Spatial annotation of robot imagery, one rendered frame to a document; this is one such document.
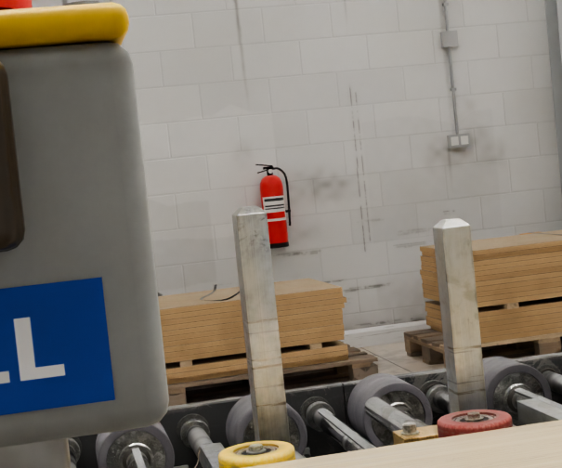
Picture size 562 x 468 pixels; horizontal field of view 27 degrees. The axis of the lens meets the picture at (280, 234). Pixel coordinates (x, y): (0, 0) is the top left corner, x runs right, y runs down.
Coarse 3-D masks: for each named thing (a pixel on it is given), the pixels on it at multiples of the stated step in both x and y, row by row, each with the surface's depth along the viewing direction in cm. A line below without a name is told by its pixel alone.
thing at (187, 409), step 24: (528, 360) 195; (552, 360) 195; (336, 384) 189; (168, 408) 184; (192, 408) 184; (216, 408) 185; (336, 408) 188; (168, 432) 183; (216, 432) 185; (312, 432) 188; (96, 456) 181; (192, 456) 184; (312, 456) 188
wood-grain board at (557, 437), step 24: (480, 432) 121; (504, 432) 120; (528, 432) 119; (552, 432) 118; (336, 456) 117; (360, 456) 116; (384, 456) 115; (408, 456) 114; (432, 456) 114; (456, 456) 113; (480, 456) 112; (504, 456) 111; (528, 456) 110; (552, 456) 109
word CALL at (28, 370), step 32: (32, 288) 18; (64, 288) 19; (96, 288) 19; (0, 320) 18; (32, 320) 19; (64, 320) 19; (96, 320) 19; (0, 352) 18; (32, 352) 19; (64, 352) 19; (96, 352) 19; (0, 384) 18; (32, 384) 19; (64, 384) 19; (96, 384) 19
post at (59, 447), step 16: (0, 448) 20; (16, 448) 20; (32, 448) 20; (48, 448) 20; (64, 448) 20; (0, 464) 20; (16, 464) 20; (32, 464) 20; (48, 464) 20; (64, 464) 20
